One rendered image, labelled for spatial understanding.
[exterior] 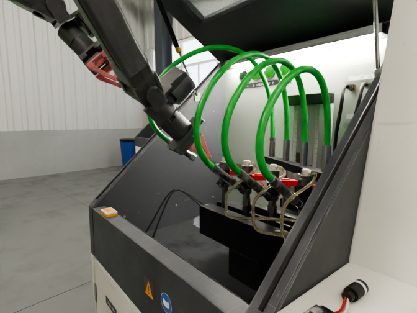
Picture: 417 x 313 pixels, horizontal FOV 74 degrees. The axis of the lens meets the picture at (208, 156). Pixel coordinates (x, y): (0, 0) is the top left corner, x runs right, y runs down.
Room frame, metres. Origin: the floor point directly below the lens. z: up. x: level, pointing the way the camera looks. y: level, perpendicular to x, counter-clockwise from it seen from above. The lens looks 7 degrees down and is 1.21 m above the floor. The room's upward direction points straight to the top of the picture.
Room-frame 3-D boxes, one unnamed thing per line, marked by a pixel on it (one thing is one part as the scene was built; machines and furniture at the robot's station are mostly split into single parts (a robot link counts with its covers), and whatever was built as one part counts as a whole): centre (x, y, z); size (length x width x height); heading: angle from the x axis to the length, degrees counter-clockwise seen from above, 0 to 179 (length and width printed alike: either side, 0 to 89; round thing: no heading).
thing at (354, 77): (0.71, -0.40, 1.20); 0.13 x 0.03 x 0.31; 39
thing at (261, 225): (0.64, -0.12, 0.91); 0.34 x 0.10 x 0.15; 39
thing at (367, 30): (0.90, -0.25, 1.43); 0.54 x 0.03 x 0.02; 39
